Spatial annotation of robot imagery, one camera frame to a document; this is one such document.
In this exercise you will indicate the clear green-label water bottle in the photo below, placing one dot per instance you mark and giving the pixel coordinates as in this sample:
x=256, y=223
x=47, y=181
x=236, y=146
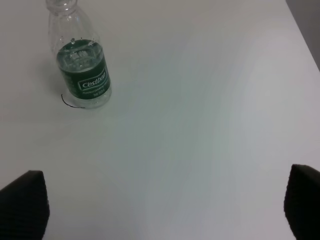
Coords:
x=78, y=54

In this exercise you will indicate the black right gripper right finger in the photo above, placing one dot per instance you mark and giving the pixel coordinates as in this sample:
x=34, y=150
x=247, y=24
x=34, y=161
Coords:
x=302, y=202

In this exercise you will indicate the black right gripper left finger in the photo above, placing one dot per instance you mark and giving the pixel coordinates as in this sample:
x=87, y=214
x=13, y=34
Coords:
x=24, y=207

